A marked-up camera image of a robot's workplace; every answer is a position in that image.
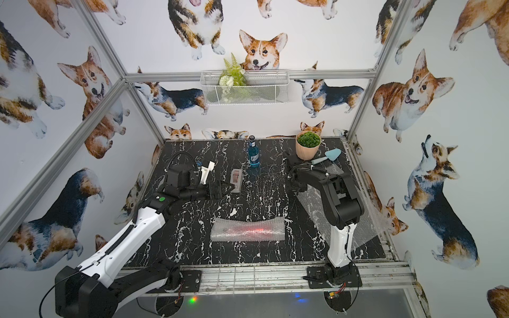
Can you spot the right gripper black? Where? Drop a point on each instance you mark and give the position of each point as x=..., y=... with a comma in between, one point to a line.
x=302, y=189

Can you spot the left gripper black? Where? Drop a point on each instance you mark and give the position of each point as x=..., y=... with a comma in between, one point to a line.
x=217, y=189

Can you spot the grey tape dispenser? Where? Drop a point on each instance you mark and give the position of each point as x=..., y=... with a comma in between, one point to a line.
x=236, y=179

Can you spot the bubble wrap sheet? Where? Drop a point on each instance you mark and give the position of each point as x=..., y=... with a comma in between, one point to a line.
x=220, y=227
x=366, y=233

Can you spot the blue wine bottle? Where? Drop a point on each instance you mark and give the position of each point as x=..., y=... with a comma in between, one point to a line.
x=253, y=152

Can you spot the red wine bottle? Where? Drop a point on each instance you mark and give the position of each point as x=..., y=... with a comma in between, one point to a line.
x=252, y=233

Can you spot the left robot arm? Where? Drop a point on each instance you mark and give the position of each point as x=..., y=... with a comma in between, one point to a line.
x=93, y=288

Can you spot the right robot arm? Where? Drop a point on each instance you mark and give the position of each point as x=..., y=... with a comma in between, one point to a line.
x=343, y=209

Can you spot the potted green plant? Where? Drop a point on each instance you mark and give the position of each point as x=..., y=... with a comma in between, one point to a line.
x=307, y=145

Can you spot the teal garden trowel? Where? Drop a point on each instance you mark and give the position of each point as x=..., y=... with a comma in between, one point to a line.
x=330, y=155

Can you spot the artificial fern with flower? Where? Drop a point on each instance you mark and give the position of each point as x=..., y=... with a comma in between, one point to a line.
x=232, y=81

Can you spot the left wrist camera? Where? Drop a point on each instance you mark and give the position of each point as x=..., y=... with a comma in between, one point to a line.
x=205, y=171

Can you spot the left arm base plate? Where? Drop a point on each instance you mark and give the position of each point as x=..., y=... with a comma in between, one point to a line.
x=187, y=281

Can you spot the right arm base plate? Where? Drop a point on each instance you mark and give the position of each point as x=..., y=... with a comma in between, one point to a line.
x=327, y=276

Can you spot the white wire wall basket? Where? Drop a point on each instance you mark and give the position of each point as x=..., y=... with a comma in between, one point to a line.
x=263, y=88

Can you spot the aluminium front rail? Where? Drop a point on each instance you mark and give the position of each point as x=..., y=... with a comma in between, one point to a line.
x=276, y=278

